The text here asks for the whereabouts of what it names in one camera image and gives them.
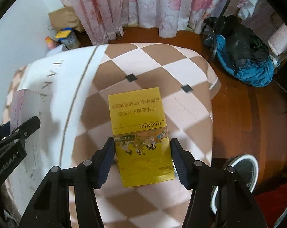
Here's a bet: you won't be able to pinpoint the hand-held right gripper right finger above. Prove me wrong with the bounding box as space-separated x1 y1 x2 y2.
170 138 269 228

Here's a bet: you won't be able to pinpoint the pink floral curtain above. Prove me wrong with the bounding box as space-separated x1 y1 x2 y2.
51 0 253 45

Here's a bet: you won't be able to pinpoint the small orange bottle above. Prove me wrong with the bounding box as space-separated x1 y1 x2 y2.
45 36 58 50

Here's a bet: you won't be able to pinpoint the container with blue yellow lid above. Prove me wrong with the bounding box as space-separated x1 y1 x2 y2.
55 28 81 50

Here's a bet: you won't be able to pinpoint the black trash bin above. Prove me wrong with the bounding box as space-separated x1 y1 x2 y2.
210 154 258 215

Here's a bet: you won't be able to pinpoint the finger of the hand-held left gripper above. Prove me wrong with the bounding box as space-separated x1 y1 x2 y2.
11 116 41 145
0 124 13 145

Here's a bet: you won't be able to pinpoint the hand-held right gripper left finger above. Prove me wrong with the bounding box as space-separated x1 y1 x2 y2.
20 136 116 228

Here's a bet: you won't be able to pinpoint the checkered tablecloth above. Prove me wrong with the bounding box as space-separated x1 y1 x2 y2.
3 43 219 228

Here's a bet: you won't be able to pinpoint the pink towel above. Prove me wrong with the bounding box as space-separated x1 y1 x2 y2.
267 12 287 57

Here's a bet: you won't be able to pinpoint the brown paper bag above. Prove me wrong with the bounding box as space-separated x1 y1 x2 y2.
48 6 84 32

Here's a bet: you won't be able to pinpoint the pink white box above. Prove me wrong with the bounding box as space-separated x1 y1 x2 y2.
9 89 49 171

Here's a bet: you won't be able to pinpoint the yellow cigarette box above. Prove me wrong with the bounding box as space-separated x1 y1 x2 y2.
108 87 175 188

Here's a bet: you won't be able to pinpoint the black clothes pile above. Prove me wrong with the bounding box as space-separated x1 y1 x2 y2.
204 15 270 67

